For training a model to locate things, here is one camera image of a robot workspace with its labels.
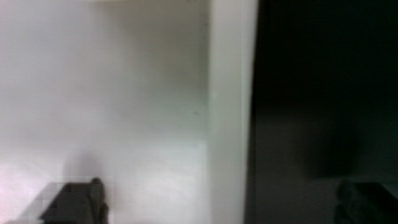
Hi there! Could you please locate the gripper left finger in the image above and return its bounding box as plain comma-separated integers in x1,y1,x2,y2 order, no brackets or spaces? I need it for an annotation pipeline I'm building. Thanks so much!
39,178,108,224

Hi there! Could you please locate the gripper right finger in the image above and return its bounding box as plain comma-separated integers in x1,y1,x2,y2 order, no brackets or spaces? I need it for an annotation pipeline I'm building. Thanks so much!
333,181,398,224

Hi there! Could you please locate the white square tabletop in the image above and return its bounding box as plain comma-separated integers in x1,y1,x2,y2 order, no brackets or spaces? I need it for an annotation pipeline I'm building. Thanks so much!
0,0,257,224

